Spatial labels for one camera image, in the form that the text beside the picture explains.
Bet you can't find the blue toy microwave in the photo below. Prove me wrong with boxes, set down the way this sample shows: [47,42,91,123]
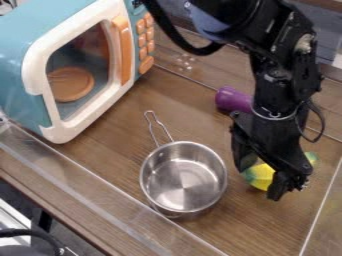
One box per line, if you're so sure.
[0,0,155,144]

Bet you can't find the black cable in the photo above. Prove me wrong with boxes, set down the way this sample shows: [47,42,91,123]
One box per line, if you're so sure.
[0,229,66,256]

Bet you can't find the clear acrylic barrier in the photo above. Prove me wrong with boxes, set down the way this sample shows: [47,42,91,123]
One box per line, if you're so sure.
[0,113,227,256]

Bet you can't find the yellow toy banana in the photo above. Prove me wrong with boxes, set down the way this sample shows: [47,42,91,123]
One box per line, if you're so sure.
[239,151,321,192]

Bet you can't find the purple toy eggplant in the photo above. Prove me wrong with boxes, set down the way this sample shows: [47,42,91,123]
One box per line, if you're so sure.
[215,86,253,113]

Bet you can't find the silver pot with handle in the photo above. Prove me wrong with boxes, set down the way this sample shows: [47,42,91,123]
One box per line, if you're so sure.
[139,110,229,219]

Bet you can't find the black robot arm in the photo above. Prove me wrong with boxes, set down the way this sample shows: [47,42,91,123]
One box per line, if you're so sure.
[188,0,322,201]

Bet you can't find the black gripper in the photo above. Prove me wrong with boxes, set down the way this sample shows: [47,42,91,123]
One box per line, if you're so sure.
[230,107,313,201]

